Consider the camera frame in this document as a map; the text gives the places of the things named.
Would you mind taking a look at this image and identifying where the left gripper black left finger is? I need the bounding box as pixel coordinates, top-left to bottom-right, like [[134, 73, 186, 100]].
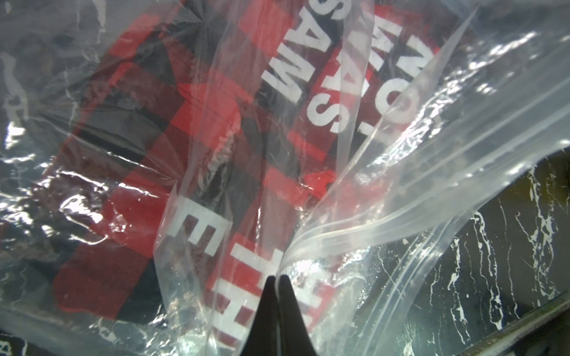
[[240, 276, 278, 356]]

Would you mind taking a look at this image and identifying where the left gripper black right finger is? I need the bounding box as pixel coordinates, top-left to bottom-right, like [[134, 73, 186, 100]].
[[277, 275, 317, 356]]

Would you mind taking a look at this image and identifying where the red black checked lettered shirt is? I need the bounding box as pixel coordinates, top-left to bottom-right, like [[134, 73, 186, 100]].
[[37, 1, 454, 349]]

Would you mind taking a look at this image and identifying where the clear plastic vacuum bag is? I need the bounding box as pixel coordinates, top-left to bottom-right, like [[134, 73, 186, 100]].
[[1, 1, 569, 355]]

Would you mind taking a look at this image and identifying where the aluminium frame rail front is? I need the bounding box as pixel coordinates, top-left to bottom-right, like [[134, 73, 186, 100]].
[[462, 301, 569, 355]]

